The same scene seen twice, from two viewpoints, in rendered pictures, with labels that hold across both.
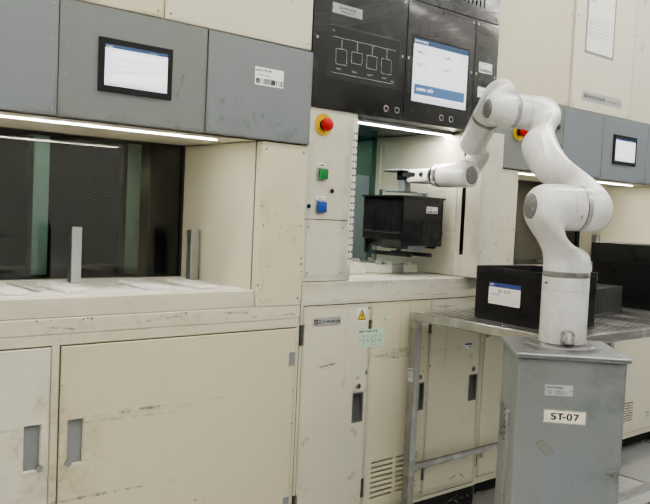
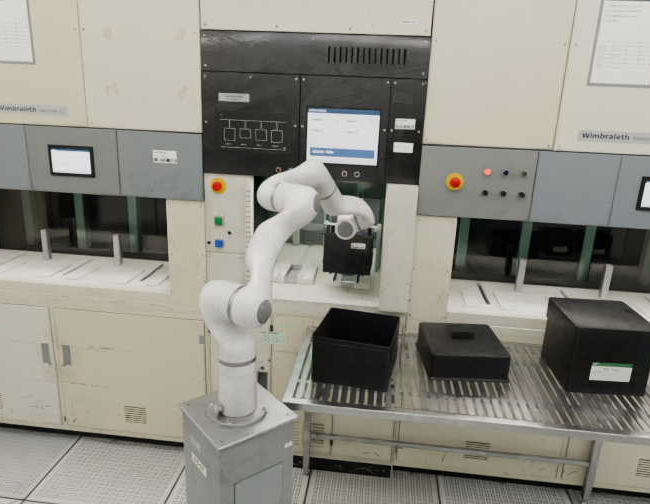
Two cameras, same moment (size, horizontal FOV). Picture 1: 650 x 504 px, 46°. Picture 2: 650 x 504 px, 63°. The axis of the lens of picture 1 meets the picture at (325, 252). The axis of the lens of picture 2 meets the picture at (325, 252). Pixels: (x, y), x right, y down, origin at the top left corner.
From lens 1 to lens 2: 231 cm
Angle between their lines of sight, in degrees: 47
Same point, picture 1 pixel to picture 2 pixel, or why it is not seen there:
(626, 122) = not seen: outside the picture
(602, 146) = (615, 191)
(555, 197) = (204, 295)
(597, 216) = (235, 319)
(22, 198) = (106, 213)
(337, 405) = not seen: hidden behind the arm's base
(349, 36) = (236, 117)
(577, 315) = (224, 393)
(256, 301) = (171, 300)
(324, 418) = not seen: hidden behind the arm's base
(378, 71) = (268, 141)
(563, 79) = (544, 120)
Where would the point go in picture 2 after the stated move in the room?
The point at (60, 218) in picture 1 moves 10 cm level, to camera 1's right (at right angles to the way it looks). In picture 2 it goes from (127, 225) to (136, 229)
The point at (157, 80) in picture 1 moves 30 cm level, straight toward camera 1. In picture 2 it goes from (84, 166) to (10, 173)
